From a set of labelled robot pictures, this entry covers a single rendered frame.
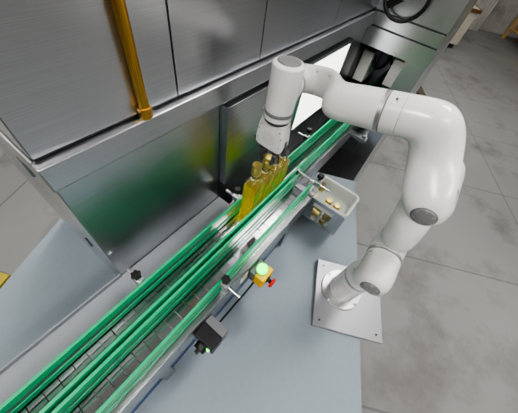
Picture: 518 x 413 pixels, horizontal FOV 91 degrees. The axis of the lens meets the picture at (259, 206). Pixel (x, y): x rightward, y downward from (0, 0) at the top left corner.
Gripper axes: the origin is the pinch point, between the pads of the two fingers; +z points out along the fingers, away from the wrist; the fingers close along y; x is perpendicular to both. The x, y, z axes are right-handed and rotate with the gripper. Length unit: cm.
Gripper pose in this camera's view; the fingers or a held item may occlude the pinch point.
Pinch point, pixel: (268, 156)
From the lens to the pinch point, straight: 89.5
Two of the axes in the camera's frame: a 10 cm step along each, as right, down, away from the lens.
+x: 6.1, -5.8, 5.3
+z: -1.3, 5.9, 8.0
